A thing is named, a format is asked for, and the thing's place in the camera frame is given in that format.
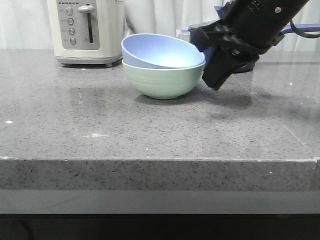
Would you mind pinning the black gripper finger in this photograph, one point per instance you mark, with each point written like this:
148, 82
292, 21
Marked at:
224, 62

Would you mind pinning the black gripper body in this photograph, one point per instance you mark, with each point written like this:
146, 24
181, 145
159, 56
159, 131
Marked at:
255, 21

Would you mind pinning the green bowl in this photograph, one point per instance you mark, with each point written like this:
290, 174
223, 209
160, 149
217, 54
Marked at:
161, 83

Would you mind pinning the blue bowl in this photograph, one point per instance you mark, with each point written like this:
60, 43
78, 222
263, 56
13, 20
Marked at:
157, 51

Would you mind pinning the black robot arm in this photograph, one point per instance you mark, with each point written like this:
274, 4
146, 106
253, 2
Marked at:
247, 29

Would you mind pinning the dark blue saucepan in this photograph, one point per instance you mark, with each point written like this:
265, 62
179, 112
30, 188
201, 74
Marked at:
219, 34

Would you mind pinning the clear plastic container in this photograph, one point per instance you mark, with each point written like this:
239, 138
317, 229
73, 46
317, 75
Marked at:
183, 33

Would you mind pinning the cream toaster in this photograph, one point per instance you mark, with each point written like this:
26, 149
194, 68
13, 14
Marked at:
87, 32

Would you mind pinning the white curtain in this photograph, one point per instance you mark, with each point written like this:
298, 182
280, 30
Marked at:
24, 24

